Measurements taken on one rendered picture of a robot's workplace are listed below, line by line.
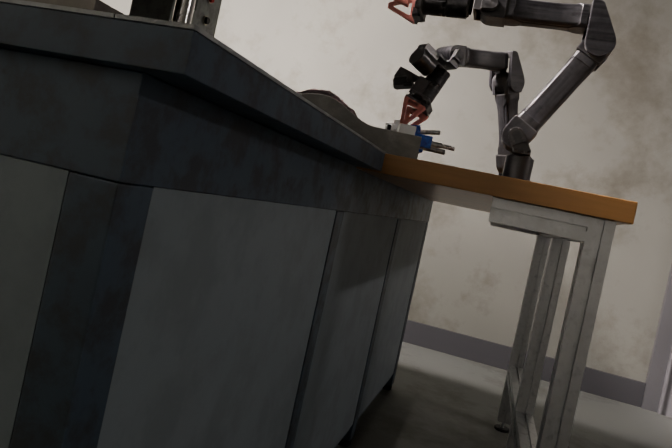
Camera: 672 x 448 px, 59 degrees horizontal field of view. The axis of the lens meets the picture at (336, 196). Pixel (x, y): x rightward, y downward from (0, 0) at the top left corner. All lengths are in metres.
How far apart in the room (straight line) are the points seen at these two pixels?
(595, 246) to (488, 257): 2.14
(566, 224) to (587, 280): 0.10
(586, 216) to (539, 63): 2.30
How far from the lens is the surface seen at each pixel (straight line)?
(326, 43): 3.56
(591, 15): 1.46
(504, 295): 3.29
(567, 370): 1.17
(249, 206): 0.73
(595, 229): 1.15
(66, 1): 0.79
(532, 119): 1.41
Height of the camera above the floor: 0.70
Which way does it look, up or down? level
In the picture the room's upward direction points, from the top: 12 degrees clockwise
